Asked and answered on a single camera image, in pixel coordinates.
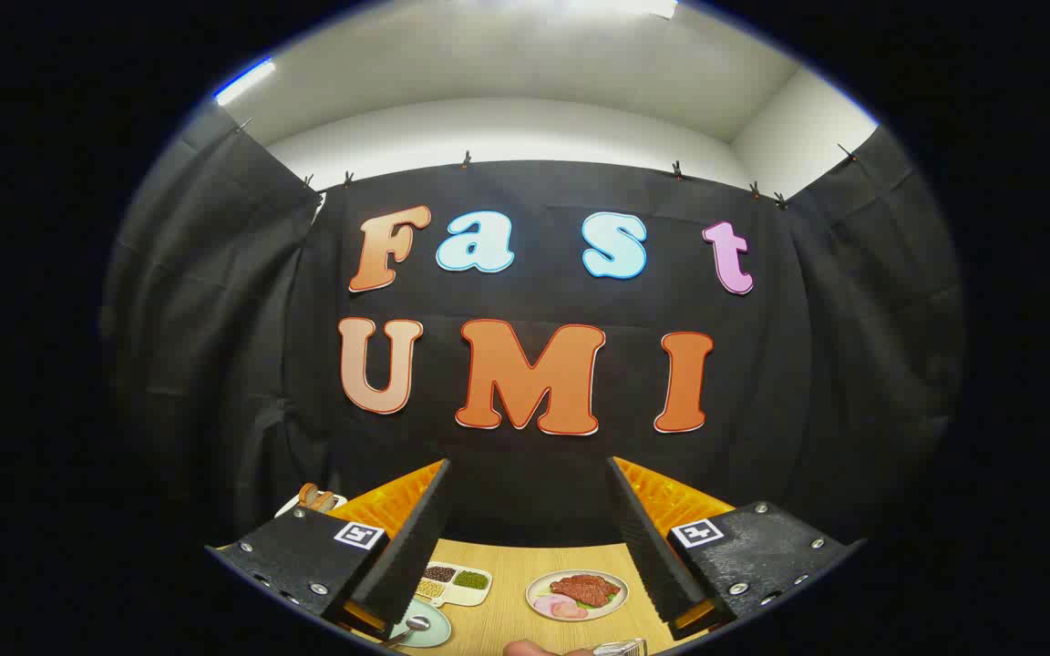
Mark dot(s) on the beige round plate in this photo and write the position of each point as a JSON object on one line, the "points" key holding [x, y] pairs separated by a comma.
{"points": [[614, 605]]}

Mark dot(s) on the brown steak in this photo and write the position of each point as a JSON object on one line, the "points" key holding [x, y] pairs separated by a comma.
{"points": [[584, 588]]}

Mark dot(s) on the white toaster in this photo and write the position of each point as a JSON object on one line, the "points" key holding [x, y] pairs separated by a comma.
{"points": [[286, 507]]}

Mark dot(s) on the pile of green beans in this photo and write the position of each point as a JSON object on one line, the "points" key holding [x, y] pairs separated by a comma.
{"points": [[471, 579]]}

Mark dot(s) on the perforated metal basket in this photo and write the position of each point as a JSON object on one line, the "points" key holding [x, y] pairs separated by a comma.
{"points": [[623, 649]]}

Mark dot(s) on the salmon pink ham slice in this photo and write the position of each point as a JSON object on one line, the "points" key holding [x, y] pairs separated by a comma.
{"points": [[571, 610]]}

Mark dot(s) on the pile of dark beans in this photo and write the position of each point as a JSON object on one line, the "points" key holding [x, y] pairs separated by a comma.
{"points": [[439, 573]]}

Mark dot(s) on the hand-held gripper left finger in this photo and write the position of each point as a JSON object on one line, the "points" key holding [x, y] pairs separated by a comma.
{"points": [[411, 547]]}

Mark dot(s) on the light blue plate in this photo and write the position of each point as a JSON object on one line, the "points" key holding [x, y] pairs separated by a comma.
{"points": [[436, 630]]}

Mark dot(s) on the white divided tray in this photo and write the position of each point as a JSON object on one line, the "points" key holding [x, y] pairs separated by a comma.
{"points": [[466, 598]]}

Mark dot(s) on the pile of yellow beans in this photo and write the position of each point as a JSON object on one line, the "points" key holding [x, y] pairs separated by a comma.
{"points": [[430, 589]]}

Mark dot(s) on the toasted bread slice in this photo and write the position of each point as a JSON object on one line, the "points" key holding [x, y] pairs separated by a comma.
{"points": [[317, 498]]}

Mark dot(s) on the pale pink ham slice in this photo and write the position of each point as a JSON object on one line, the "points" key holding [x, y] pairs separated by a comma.
{"points": [[543, 604]]}

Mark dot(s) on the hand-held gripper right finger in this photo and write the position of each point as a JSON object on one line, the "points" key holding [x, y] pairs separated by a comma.
{"points": [[648, 547]]}

